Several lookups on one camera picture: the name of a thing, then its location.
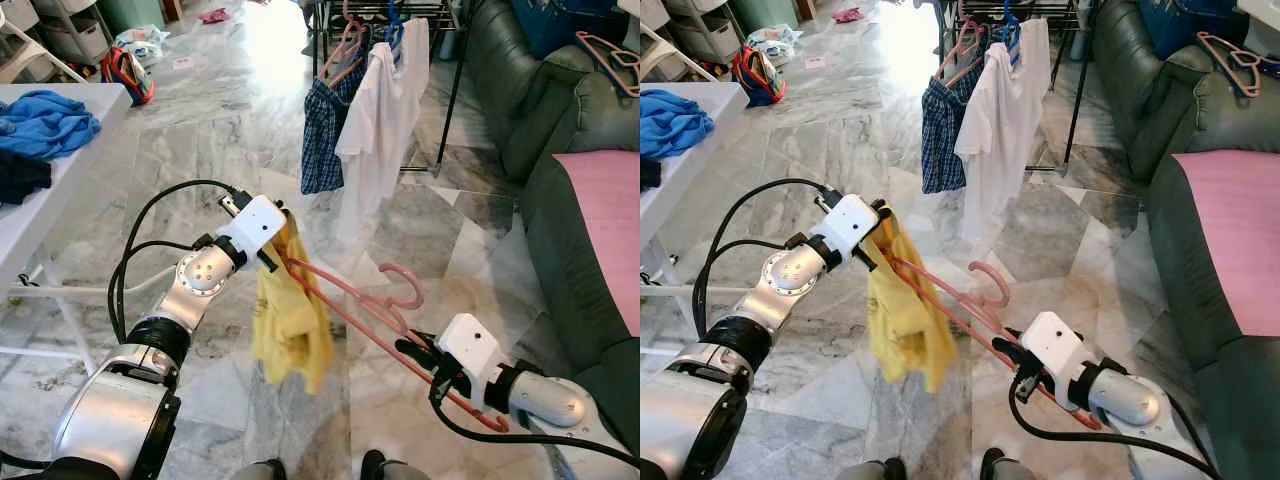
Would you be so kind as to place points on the white plastic bag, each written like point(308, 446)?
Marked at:
point(140, 42)
point(772, 42)

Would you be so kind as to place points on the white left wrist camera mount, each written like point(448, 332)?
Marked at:
point(848, 222)
point(258, 222)

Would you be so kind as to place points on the bright blue cloth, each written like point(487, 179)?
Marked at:
point(670, 120)
point(45, 125)

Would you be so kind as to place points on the dark navy folded cloth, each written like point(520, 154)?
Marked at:
point(648, 172)
point(20, 175)

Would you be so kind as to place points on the blue plaid garment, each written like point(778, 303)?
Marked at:
point(945, 130)
point(325, 130)

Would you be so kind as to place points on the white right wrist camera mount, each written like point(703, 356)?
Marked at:
point(475, 355)
point(1055, 350)

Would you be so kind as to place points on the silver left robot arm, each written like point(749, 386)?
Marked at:
point(195, 285)
point(790, 285)

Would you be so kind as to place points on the dark green sofa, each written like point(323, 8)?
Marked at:
point(1180, 120)
point(560, 120)

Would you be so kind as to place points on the blue plastic container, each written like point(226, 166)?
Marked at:
point(1180, 20)
point(560, 20)

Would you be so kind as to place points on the pink plastic clothes hanger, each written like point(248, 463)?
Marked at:
point(1005, 288)
point(345, 50)
point(415, 287)
point(965, 50)

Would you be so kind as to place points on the pink mat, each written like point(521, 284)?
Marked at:
point(605, 230)
point(1230, 230)

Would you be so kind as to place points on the white storage shelf unit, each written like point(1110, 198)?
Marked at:
point(690, 30)
point(50, 35)

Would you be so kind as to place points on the pink paper slip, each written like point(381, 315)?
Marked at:
point(815, 62)
point(183, 63)

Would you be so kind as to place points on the yellow printed shirt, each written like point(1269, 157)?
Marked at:
point(905, 320)
point(290, 320)

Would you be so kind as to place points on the blue and red bag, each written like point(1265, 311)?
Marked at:
point(128, 75)
point(758, 75)

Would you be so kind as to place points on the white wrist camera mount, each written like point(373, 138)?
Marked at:
point(258, 222)
point(475, 355)
point(848, 222)
point(1055, 350)

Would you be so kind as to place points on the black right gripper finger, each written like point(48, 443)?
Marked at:
point(418, 361)
point(1010, 357)
point(1010, 338)
point(418, 343)

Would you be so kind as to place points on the white shirt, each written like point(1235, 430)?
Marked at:
point(380, 120)
point(1000, 120)

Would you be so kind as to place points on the dusty pink clothes hanger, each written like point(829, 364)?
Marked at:
point(610, 60)
point(1235, 60)

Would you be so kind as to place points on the black metal drying rack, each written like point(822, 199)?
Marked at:
point(450, 100)
point(1075, 100)

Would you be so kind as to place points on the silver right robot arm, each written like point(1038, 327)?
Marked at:
point(1125, 400)
point(545, 400)

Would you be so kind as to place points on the small pink cloth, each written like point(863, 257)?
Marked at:
point(213, 15)
point(848, 14)

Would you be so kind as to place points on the blue clothes hanger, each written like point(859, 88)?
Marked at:
point(395, 30)
point(1012, 30)

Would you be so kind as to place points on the green plastic bin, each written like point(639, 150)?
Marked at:
point(130, 10)
point(760, 10)

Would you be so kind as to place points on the robot right leg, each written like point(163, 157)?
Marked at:
point(1005, 468)
point(385, 468)

